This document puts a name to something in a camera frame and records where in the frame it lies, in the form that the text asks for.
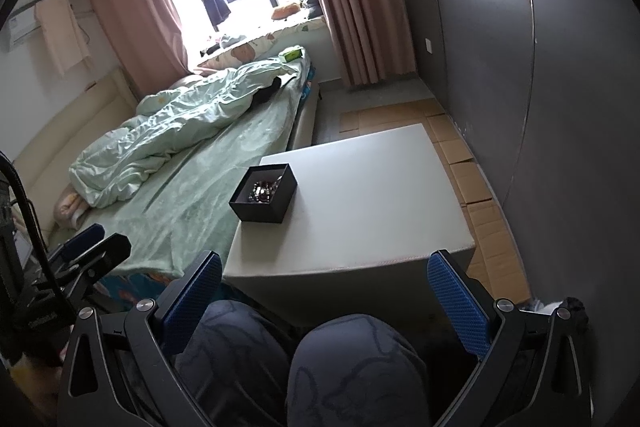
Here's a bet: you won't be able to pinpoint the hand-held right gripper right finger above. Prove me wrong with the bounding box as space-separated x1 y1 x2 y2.
426 249 596 427

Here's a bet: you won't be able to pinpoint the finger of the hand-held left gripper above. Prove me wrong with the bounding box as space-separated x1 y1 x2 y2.
37 233 133 308
47 223 107 265

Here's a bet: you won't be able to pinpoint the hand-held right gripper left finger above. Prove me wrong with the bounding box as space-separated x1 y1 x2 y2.
57 249 223 427

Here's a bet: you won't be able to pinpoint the black jewelry box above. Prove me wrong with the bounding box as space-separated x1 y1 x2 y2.
229 163 298 224

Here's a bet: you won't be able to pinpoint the dark bead bracelet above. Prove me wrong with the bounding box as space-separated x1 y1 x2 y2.
247 177 284 204

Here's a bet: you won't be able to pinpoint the pink pillow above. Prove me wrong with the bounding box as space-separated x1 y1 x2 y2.
52 187 88 228

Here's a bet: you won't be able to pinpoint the person's left leg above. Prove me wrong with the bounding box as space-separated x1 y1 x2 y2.
172 299 296 427

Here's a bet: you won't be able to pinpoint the bed with green sheet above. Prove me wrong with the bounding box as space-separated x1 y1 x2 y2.
10 57 321 288

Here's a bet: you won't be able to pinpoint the cream padded headboard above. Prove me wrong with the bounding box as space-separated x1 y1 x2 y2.
10 67 138 228

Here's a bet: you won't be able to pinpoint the person's knees in grey trousers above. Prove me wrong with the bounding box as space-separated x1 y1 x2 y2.
287 313 428 427

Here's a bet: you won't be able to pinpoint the flattened cardboard sheets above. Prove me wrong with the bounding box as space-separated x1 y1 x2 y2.
340 99 533 303

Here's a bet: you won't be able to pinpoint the light green quilt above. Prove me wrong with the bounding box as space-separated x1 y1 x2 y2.
67 61 301 208

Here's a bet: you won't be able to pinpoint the beige hanging towel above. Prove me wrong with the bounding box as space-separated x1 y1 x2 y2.
35 0 92 78

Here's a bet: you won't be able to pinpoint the black cloth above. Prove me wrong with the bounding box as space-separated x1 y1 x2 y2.
252 77 283 105

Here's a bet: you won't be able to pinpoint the white air conditioner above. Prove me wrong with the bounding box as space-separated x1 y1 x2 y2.
7 2 46 48

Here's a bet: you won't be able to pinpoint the pink curtain beside air conditioner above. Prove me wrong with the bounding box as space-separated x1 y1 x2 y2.
82 0 193 100

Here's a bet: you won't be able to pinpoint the grey wardrobe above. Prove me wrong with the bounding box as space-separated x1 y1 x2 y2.
387 0 640 427

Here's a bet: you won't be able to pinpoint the printed window seat cushion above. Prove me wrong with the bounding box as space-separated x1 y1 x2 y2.
197 18 328 70

